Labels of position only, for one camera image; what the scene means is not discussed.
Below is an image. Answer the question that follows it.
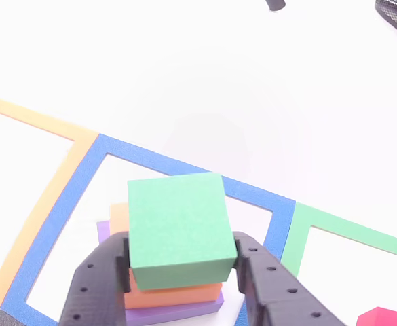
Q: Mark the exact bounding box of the orange cube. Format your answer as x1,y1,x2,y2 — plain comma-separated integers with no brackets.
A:
109,202,223,310

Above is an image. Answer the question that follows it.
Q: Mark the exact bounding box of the large purple cube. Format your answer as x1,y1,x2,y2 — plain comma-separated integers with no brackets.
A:
96,219,225,326

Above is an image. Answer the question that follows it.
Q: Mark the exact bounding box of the green cube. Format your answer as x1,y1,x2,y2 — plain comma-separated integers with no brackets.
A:
126,172,239,291

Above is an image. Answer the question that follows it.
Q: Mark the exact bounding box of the small red cube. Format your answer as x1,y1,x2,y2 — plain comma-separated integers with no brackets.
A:
356,306,397,326

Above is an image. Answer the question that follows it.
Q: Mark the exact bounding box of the green square frame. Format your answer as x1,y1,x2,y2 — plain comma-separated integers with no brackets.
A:
281,202,397,279

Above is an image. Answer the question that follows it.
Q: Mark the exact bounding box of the blue square frame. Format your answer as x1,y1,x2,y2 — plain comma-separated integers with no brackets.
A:
0,133,297,326

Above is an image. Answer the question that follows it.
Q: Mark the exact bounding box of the black square frame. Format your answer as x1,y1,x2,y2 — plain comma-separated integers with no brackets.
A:
0,309,28,326

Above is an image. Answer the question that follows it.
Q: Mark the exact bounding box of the orange square frame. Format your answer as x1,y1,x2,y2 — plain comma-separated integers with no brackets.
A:
0,92,100,308

